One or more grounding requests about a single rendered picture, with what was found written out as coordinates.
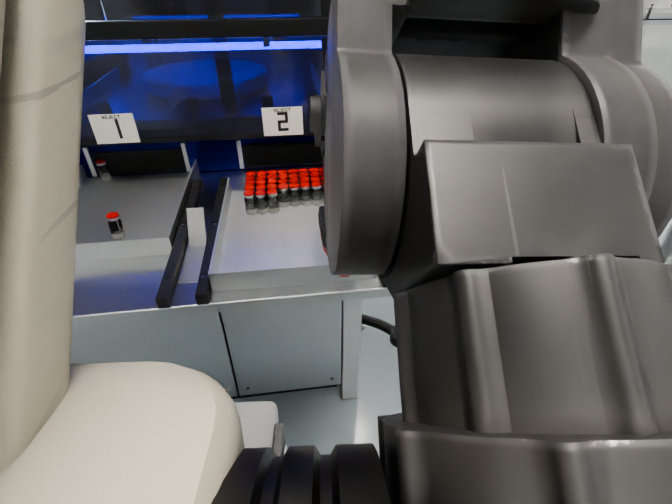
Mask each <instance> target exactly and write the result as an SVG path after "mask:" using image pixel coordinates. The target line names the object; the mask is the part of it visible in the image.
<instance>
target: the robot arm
mask: <svg viewBox="0 0 672 504"><path fill-rule="evenodd" d="M643 7H644V0H331V3H330V12H329V21H328V33H327V50H326V53H325V71H322V72H321V94H320V95H315V96H310V117H309V124H310V132H314V139H315V146H318V147H320V149H321V157H322V162H323V178H324V206H320V207H319V212H318V219H319V228H320V236H321V240H322V246H323V250H324V252H325V253H326V255H327V256H328V262H329V268H330V272H331V274H332V275H339V276H340V277H341V278H342V277H349V276H350V275H378V274H379V276H380V277H381V279H382V280H383V282H384V284H385V286H386V287H387V289H388V291H389V292H390V294H391V296H392V298H393V300H394V313H395V326H396V339H397V352H398V365H399V379H400V392H401V405H402V413H397V414H392V415H381V416H377V420H378V436H379V453H380V462H381V466H382V469H383V473H384V478H385V482H386V487H387V491H388V496H389V501H390V504H672V264H665V263H663V262H665V260H664V257H663V253H662V249H661V246H660V242H659V239H658V238H659V237H660V235H661V234H662V233H663V231H664V229H665V228H666V226H667V225H668V223H669V222H670V220H671V218H672V87H671V86H670V85H669V84H668V82H667V81H666V80H665V79H664V78H663V77H661V76H660V75H659V74H657V73H656V72H655V71H653V70H651V69H649V68H647V67H645V66H643V65H642V63H641V52H642V30H643Z"/></svg>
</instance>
